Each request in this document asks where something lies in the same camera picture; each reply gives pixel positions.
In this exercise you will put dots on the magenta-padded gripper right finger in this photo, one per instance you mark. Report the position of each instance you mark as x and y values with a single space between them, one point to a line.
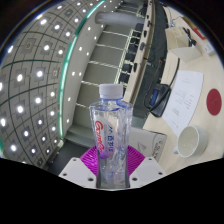
138 163

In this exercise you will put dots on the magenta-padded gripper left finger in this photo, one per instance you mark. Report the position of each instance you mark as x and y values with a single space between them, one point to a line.
85 163

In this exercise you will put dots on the clear plastic water bottle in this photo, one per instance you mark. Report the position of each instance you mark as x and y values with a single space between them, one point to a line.
110 133

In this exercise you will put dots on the white ceramic mug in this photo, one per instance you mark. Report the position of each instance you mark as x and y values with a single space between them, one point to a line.
193 141

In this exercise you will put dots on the white printed paper sheet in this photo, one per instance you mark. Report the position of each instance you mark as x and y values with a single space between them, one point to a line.
185 100

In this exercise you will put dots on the group of ceiling lights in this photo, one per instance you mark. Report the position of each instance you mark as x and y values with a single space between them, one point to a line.
36 100

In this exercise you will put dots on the flat round red coaster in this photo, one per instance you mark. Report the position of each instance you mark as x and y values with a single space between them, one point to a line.
214 101

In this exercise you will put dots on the row of black office chairs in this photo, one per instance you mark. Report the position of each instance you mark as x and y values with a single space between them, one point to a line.
131 56

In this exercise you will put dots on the cream desk organizer box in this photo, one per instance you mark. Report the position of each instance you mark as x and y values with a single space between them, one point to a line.
181 46

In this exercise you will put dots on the black marker pen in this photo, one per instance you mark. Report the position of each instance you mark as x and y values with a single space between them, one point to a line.
190 36

